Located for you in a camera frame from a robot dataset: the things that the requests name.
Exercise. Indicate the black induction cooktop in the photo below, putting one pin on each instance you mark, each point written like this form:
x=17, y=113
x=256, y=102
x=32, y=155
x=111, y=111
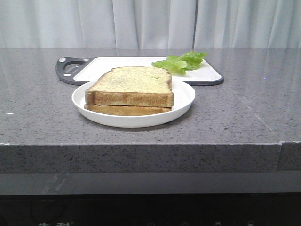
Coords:
x=270, y=209

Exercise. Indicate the white curtain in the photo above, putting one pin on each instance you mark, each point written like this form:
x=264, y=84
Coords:
x=150, y=24

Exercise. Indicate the white round plate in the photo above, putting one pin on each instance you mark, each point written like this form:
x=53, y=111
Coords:
x=184, y=96

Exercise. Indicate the bread slice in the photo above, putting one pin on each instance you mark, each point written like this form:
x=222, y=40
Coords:
x=123, y=110
x=132, y=86

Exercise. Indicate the green lettuce leaf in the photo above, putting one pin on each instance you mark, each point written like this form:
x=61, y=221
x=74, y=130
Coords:
x=180, y=64

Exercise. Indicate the white grey cutting board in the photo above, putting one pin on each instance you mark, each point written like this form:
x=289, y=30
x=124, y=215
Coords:
x=77, y=71

